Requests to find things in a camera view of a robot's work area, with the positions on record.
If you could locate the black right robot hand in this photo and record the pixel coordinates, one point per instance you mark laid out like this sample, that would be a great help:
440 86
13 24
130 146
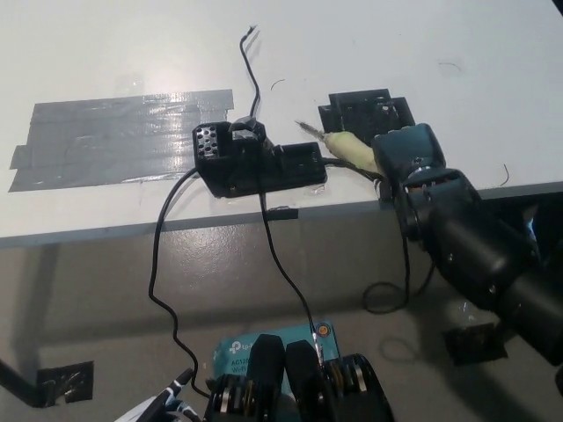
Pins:
409 149

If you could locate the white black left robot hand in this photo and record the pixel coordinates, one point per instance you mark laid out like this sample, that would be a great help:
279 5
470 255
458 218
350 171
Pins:
163 400

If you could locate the beige taped soldering iron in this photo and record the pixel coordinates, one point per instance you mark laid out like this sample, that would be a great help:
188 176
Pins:
352 149

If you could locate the black robot torso blocks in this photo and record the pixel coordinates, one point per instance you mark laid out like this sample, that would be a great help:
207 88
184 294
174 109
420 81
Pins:
303 382

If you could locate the black soldering station base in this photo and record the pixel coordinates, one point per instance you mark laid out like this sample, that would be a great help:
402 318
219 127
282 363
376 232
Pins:
264 169

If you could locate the black printed holder plate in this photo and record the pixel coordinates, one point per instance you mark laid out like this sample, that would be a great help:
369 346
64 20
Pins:
365 105

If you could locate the teal tp-link box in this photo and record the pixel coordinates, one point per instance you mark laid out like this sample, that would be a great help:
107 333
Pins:
233 351

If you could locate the black floor tape patch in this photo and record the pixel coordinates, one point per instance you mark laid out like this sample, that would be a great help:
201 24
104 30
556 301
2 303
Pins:
75 380
470 345

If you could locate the dark block under table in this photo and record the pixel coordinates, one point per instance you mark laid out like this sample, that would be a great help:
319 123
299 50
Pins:
514 213

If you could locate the small black tape strip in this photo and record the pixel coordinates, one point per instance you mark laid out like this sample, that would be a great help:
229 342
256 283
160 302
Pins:
283 214

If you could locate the black stand leg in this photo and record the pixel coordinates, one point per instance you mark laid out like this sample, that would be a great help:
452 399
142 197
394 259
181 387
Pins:
17 380

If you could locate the white table leg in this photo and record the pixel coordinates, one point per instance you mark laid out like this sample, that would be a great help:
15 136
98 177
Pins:
41 307

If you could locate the grey duct tape patch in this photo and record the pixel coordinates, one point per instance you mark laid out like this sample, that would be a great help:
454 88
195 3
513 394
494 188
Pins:
110 138

